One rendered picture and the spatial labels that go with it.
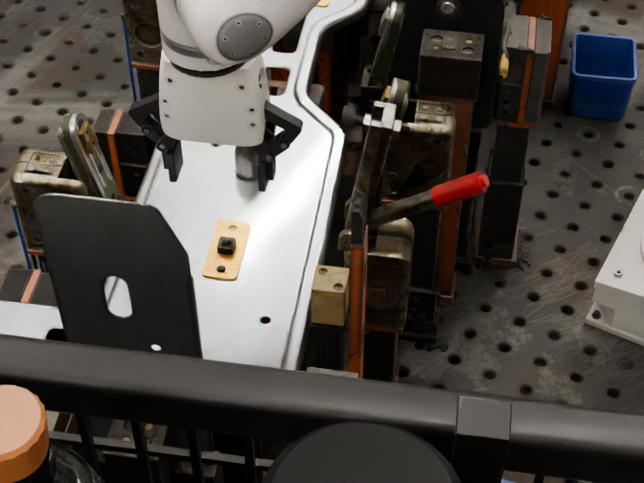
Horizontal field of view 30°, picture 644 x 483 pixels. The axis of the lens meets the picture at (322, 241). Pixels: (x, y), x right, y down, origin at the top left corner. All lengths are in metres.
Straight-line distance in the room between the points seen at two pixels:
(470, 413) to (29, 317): 0.83
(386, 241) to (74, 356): 0.75
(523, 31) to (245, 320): 0.50
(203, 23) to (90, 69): 1.08
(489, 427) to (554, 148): 1.41
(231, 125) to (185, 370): 0.64
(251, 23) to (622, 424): 0.55
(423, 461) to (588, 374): 1.20
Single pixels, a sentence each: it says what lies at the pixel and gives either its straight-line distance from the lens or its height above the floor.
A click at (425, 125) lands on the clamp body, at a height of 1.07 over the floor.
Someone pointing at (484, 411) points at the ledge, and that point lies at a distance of 0.49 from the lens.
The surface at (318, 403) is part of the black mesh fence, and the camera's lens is 0.50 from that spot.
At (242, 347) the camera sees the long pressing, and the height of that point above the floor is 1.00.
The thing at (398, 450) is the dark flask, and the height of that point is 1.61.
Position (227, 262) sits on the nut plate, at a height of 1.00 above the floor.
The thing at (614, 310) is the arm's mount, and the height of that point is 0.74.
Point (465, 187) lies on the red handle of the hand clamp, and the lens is 1.17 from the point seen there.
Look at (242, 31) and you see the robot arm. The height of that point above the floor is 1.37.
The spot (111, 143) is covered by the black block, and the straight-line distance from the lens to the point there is 1.48.
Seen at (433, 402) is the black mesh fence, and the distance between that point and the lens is 0.50.
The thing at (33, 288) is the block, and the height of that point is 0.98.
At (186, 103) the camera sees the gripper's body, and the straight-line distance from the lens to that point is 1.13.
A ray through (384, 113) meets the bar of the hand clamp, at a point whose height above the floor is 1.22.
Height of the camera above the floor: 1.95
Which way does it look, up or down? 47 degrees down
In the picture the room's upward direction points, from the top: straight up
